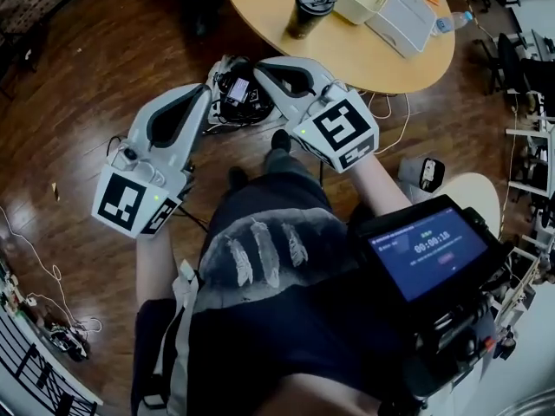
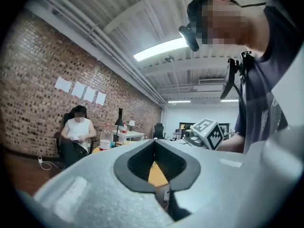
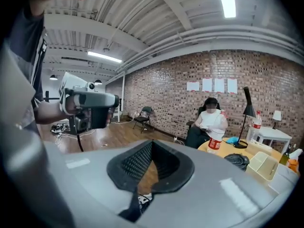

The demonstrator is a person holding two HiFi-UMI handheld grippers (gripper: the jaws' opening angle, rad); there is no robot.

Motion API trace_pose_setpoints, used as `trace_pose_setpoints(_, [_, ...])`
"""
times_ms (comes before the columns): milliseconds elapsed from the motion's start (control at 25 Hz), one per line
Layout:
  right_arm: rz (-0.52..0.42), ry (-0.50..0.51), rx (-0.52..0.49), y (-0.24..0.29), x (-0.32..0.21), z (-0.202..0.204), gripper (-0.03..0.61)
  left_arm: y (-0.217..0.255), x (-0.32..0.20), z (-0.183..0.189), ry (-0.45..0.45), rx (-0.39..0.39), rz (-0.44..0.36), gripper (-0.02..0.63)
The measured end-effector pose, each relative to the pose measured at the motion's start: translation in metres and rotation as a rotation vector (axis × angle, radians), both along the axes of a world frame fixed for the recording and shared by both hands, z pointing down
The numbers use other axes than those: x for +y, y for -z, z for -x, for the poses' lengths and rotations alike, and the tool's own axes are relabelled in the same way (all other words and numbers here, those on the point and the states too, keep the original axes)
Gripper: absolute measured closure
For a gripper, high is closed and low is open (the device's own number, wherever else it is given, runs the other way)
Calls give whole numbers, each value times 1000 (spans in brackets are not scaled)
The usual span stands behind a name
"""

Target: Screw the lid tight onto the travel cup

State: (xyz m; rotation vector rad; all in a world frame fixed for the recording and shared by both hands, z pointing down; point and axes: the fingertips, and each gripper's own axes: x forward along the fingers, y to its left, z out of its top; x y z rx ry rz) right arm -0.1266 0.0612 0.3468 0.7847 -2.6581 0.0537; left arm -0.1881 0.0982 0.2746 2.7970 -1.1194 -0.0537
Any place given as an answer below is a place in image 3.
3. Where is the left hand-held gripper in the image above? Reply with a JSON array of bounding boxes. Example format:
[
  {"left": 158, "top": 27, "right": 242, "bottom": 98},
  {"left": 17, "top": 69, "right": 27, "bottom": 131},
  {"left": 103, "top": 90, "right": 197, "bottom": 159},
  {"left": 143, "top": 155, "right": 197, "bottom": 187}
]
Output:
[{"left": 59, "top": 72, "right": 119, "bottom": 130}]

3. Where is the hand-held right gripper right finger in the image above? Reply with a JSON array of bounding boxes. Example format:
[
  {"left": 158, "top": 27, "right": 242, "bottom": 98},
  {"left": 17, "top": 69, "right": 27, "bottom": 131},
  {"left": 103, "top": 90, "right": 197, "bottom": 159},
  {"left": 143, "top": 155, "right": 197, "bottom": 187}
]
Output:
[{"left": 136, "top": 141, "right": 288, "bottom": 228}]

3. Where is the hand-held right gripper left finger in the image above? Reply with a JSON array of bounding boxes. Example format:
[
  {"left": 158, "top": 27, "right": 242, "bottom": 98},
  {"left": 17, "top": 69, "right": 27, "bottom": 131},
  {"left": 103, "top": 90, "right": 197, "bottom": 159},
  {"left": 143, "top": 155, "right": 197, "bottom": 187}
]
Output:
[{"left": 46, "top": 140, "right": 152, "bottom": 228}]

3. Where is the round black plastic cap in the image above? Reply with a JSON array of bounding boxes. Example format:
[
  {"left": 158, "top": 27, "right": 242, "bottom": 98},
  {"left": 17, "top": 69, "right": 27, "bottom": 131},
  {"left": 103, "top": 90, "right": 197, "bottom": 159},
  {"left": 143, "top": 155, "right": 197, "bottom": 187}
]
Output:
[{"left": 224, "top": 152, "right": 250, "bottom": 172}]

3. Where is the person's left forearm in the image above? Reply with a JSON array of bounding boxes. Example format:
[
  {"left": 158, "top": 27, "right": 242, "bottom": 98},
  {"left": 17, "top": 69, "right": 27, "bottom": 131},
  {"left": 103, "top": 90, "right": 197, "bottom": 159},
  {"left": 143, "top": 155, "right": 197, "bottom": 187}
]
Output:
[{"left": 35, "top": 101, "right": 68, "bottom": 125}]

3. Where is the white container lid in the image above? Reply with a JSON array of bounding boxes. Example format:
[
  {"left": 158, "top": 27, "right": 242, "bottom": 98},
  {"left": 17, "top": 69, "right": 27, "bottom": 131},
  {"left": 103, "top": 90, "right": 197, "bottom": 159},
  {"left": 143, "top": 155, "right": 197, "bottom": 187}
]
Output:
[{"left": 268, "top": 164, "right": 300, "bottom": 194}]

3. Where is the person's left hand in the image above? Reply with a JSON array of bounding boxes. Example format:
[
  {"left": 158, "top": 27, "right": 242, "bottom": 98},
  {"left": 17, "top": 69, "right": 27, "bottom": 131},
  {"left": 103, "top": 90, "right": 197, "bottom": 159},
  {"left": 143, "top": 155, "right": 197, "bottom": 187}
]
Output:
[{"left": 65, "top": 95, "right": 79, "bottom": 115}]

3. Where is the white ceiling tube light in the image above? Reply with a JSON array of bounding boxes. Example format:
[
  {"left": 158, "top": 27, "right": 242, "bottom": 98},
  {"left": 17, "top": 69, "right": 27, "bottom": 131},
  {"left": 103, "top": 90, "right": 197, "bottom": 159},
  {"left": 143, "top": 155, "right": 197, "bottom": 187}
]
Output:
[
  {"left": 87, "top": 51, "right": 123, "bottom": 64},
  {"left": 216, "top": 0, "right": 237, "bottom": 19}
]

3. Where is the black folding chair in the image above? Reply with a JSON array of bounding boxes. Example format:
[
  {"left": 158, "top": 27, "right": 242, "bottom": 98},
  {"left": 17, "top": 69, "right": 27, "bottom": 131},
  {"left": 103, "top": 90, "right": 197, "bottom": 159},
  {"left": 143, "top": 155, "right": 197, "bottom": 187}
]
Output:
[{"left": 132, "top": 106, "right": 154, "bottom": 134}]

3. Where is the white power strip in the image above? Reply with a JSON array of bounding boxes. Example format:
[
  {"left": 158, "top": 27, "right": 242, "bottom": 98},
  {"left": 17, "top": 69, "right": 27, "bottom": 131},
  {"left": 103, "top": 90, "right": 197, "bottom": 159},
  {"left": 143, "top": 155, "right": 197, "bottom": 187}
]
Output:
[{"left": 51, "top": 123, "right": 71, "bottom": 135}]

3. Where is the clear plastic bottle red label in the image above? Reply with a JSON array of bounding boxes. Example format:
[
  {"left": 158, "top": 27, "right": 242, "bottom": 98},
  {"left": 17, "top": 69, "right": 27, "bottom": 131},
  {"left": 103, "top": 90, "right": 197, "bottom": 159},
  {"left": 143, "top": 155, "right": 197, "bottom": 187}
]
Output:
[
  {"left": 250, "top": 110, "right": 263, "bottom": 143},
  {"left": 206, "top": 109, "right": 228, "bottom": 154}
]

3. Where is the white divided container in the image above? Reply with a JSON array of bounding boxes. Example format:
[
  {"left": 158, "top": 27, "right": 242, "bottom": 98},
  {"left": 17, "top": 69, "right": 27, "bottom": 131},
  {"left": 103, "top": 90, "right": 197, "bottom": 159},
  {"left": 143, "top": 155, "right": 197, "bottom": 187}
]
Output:
[{"left": 246, "top": 151, "right": 280, "bottom": 181}]

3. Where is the dark olive pump bottle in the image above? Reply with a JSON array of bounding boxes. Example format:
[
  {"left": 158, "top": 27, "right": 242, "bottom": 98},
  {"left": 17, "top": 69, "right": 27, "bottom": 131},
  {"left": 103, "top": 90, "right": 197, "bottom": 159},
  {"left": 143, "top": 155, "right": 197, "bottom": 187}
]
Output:
[{"left": 279, "top": 143, "right": 292, "bottom": 166}]

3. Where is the white square table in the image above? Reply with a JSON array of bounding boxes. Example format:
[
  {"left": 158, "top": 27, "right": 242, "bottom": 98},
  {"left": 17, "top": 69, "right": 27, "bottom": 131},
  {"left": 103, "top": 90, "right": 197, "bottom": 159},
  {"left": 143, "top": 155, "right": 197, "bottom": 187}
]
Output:
[{"left": 246, "top": 126, "right": 293, "bottom": 153}]

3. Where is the black desk lamp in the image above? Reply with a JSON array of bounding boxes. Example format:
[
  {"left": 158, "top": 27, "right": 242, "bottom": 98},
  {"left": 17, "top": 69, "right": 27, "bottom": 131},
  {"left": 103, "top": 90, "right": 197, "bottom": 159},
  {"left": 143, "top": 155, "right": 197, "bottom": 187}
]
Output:
[{"left": 234, "top": 86, "right": 257, "bottom": 149}]

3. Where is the person's black t-shirt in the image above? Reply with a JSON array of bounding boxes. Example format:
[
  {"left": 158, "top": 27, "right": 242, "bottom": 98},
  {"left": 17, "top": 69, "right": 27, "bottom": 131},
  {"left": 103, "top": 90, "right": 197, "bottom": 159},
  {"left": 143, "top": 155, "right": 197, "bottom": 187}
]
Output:
[{"left": 4, "top": 7, "right": 46, "bottom": 133}]

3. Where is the white shade table lamp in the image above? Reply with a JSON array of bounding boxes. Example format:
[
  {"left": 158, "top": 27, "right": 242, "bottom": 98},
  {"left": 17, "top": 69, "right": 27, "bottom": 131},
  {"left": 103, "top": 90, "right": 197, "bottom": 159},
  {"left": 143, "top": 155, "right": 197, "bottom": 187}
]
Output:
[{"left": 272, "top": 110, "right": 283, "bottom": 130}]

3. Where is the grey fisheye camera box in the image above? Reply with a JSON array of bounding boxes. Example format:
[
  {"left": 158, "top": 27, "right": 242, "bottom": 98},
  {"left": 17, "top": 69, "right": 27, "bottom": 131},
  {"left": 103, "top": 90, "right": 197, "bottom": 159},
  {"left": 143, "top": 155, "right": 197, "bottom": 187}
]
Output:
[{"left": 73, "top": 113, "right": 92, "bottom": 135}]

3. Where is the white wall charger with cable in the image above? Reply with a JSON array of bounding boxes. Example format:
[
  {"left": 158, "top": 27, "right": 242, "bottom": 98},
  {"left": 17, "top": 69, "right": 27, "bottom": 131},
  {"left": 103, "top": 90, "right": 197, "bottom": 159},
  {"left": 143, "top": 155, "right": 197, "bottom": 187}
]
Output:
[{"left": 172, "top": 135, "right": 185, "bottom": 146}]

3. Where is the white wall paper sheet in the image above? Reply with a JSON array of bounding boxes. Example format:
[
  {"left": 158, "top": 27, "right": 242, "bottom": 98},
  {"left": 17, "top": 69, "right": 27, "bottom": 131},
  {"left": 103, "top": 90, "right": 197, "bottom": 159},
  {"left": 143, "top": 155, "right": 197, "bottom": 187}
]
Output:
[
  {"left": 202, "top": 78, "right": 213, "bottom": 92},
  {"left": 186, "top": 81, "right": 200, "bottom": 92},
  {"left": 227, "top": 78, "right": 238, "bottom": 94},
  {"left": 214, "top": 78, "right": 225, "bottom": 93}
]

